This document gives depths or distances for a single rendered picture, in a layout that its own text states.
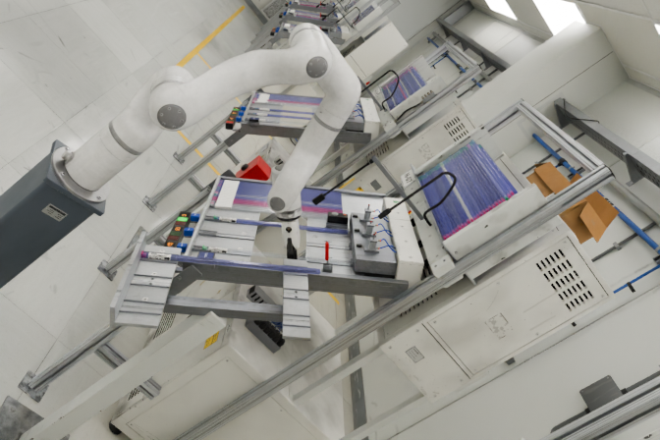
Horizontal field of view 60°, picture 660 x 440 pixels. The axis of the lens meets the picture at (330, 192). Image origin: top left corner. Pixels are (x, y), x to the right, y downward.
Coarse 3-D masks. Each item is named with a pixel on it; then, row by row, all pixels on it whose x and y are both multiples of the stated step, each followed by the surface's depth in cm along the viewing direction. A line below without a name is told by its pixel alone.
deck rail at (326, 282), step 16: (208, 272) 179; (224, 272) 179; (240, 272) 179; (256, 272) 179; (272, 272) 179; (320, 272) 181; (320, 288) 182; (336, 288) 182; (352, 288) 182; (368, 288) 182; (384, 288) 182; (400, 288) 182
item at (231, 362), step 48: (192, 288) 256; (240, 288) 220; (240, 336) 199; (192, 384) 197; (240, 384) 197; (336, 384) 239; (144, 432) 205; (240, 432) 206; (288, 432) 207; (336, 432) 215
